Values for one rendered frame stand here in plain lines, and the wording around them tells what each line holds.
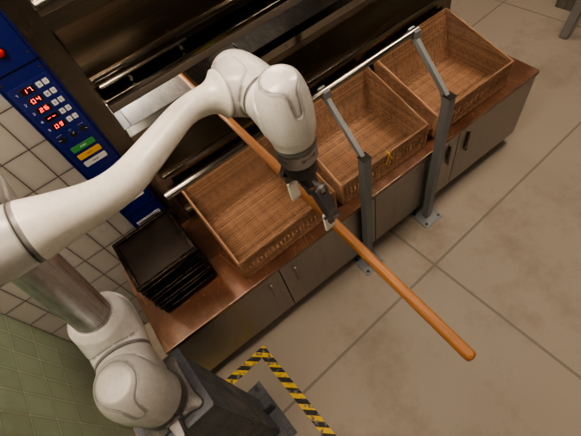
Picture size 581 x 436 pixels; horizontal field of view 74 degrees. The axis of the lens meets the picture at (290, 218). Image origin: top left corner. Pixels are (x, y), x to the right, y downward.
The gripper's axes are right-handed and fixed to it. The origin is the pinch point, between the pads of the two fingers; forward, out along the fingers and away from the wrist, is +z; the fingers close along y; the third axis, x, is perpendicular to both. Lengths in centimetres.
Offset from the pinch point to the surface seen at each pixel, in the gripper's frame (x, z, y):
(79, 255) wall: -71, 53, -92
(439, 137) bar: 90, 61, -24
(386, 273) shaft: 4.7, 13.7, 21.4
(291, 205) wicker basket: 20, 74, -55
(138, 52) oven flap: -3, -15, -83
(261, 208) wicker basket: 8, 74, -65
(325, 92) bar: 45, 16, -47
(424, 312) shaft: 3.6, 14.0, 34.7
